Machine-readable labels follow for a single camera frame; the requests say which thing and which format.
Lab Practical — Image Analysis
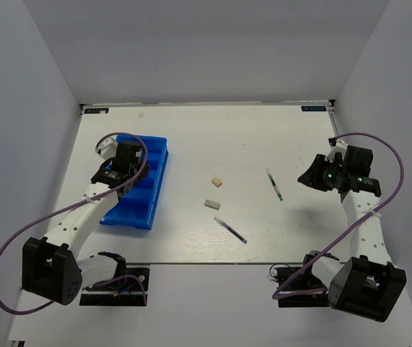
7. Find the green ink pen refill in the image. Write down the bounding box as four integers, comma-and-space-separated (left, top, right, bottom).
265, 168, 283, 201

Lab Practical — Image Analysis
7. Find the grey white eraser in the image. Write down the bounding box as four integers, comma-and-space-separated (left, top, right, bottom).
205, 200, 220, 210

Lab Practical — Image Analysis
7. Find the small tan eraser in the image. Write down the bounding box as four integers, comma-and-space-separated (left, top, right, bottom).
212, 177, 223, 187

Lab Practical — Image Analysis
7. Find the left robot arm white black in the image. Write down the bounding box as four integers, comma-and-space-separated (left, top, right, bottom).
22, 141, 149, 305

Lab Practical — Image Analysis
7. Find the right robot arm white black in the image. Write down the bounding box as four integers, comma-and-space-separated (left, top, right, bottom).
298, 140, 406, 322

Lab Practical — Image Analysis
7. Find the blue plastic compartment tray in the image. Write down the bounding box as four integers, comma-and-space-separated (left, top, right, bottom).
100, 136, 168, 230

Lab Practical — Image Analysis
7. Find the left table corner label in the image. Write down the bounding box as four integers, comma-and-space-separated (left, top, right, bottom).
84, 108, 109, 114

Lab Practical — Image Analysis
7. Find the table corner label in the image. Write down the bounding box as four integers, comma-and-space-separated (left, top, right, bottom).
84, 108, 109, 114
301, 105, 327, 112

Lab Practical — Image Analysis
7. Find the right table corner label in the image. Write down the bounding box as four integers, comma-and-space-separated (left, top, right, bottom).
301, 105, 327, 112

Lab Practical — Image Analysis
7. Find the blue ink pen refill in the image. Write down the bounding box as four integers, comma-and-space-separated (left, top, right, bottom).
213, 216, 247, 244

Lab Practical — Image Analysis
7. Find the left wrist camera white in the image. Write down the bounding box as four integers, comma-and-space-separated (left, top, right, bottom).
95, 137, 118, 160

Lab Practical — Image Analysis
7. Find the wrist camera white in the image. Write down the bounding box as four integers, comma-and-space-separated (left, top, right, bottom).
95, 137, 118, 160
326, 137, 348, 163

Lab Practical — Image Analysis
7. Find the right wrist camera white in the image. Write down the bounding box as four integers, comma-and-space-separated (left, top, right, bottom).
326, 137, 348, 163

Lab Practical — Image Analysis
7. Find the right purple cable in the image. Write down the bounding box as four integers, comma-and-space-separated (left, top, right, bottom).
271, 132, 405, 301

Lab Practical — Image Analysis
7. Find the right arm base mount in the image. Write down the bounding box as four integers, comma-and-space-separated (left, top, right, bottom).
269, 264, 329, 308

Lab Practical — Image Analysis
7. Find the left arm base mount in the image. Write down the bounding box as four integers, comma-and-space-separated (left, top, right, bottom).
79, 264, 150, 307

